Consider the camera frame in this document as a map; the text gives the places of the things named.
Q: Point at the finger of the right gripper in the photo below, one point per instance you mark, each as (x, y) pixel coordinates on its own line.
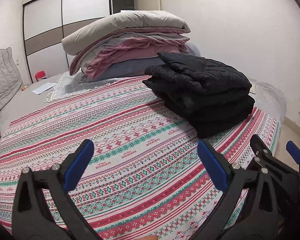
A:
(264, 158)
(293, 151)

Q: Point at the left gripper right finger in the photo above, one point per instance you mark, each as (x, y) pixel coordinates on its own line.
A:
(247, 208)

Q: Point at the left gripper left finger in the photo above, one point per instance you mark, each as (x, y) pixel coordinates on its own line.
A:
(42, 207)

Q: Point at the black quilted jacket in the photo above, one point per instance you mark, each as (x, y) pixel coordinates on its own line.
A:
(210, 95)

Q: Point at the red green patterned blanket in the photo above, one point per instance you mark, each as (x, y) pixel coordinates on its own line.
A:
(145, 177)

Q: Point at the light blue paper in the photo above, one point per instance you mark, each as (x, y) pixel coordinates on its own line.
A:
(44, 87)

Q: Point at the white fringed lace cloth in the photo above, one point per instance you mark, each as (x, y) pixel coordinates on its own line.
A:
(79, 87)

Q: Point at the grey quilted headboard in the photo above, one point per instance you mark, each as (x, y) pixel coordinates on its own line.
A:
(10, 77)

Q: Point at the red plastic stool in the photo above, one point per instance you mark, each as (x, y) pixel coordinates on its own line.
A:
(41, 75)

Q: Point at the blue folded blanket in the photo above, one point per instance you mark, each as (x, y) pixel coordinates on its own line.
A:
(130, 67)

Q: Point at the pink grey folded sheet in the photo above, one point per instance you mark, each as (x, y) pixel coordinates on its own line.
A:
(130, 36)

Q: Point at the white sliding wardrobe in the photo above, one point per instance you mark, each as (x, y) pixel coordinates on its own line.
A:
(47, 22)

